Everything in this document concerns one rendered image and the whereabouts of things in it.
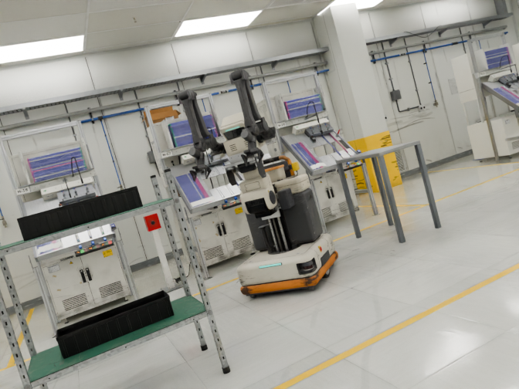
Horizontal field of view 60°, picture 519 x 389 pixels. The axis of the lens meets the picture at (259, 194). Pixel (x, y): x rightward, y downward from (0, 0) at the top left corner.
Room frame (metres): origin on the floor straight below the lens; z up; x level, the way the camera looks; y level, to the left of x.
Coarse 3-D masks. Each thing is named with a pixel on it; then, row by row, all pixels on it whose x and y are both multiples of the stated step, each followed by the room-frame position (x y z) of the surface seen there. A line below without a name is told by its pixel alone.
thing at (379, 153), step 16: (400, 144) 4.09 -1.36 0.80; (416, 144) 3.93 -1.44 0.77; (352, 160) 4.16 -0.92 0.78; (384, 160) 3.79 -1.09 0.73; (384, 176) 3.79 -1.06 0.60; (384, 192) 4.55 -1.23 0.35; (352, 208) 4.41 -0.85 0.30; (384, 208) 4.58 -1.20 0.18; (432, 208) 3.93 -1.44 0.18; (352, 224) 4.43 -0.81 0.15; (400, 224) 3.79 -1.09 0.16; (400, 240) 3.80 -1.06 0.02
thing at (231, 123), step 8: (240, 112) 3.30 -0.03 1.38; (224, 120) 3.33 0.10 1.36; (232, 120) 3.28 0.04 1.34; (240, 120) 3.23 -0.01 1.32; (224, 128) 3.27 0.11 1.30; (232, 128) 3.26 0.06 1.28; (240, 128) 3.25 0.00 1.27; (224, 136) 3.33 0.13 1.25; (232, 136) 3.32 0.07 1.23; (240, 136) 3.31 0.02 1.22
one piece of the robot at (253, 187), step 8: (256, 136) 3.26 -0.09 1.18; (224, 144) 3.37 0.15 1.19; (232, 144) 3.34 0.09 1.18; (240, 144) 3.31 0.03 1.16; (256, 144) 3.27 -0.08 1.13; (264, 144) 3.37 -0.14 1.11; (224, 152) 3.41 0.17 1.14; (232, 152) 3.35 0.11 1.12; (240, 152) 3.33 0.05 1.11; (256, 168) 3.32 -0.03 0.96; (248, 176) 3.35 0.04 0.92; (256, 176) 3.33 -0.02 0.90; (240, 184) 3.36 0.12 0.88; (248, 184) 3.33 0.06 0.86; (256, 184) 3.30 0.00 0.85; (264, 184) 3.28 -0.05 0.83; (248, 192) 3.34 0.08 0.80; (256, 192) 3.27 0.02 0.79; (264, 192) 3.24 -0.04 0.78; (272, 192) 3.33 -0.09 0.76; (248, 200) 3.31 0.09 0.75; (272, 200) 3.29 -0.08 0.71; (272, 208) 3.28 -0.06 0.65
